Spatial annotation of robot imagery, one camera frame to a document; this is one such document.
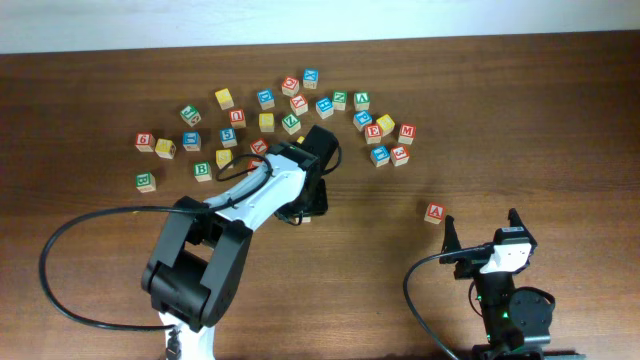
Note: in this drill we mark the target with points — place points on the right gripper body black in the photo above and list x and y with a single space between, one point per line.
466 268

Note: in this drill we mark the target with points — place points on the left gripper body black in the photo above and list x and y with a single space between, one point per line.
315 198

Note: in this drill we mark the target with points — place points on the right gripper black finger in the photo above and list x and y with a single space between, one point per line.
451 242
515 220

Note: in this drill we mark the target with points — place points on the yellow block letter s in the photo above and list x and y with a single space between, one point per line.
223 157
266 122

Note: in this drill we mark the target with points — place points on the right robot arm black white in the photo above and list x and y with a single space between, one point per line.
516 320

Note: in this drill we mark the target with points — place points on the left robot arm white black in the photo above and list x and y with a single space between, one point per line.
195 268

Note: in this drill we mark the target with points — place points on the red block letter A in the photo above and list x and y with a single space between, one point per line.
435 213

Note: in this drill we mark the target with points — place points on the red block letter K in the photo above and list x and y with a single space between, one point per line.
259 146

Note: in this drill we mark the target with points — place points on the green block letter Z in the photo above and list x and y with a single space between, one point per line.
291 124

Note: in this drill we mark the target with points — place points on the blue block letter F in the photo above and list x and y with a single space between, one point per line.
380 156

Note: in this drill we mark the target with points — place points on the red block letter E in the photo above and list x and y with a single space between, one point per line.
372 133

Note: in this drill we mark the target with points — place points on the blue block letter H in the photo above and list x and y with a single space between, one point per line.
324 108

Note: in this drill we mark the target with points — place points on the blue block letter P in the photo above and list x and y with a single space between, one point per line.
361 119

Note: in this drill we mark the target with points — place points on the red block letter Y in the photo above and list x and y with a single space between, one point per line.
299 104

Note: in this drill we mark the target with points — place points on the blue block number 5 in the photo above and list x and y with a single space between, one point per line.
228 137

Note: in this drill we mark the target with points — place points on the green block letter N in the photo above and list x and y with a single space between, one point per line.
339 100

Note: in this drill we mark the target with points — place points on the yellow block right cluster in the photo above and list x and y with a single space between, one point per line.
386 124

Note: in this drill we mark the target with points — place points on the blue block letter D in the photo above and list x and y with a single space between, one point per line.
266 99

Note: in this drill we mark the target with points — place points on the green block letter V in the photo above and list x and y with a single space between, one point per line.
361 101

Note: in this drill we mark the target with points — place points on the red block letter U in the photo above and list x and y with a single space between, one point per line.
237 118

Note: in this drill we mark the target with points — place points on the red block letter C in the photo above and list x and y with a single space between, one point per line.
290 86

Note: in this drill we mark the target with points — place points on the green block letter B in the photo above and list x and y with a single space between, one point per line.
202 171

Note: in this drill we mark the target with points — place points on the red block letter M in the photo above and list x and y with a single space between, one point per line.
407 134

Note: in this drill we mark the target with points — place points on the blue block letter X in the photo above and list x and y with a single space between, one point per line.
310 78

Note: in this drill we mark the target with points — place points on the yellow block top left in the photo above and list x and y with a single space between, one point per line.
224 98

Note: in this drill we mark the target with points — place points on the green block letter J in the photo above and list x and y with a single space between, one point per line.
190 115

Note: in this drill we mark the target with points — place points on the yellow block W left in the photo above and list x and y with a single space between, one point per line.
165 148

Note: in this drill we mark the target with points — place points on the green block B far left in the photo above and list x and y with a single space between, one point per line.
145 182

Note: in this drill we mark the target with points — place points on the red block number 6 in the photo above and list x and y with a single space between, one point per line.
145 142

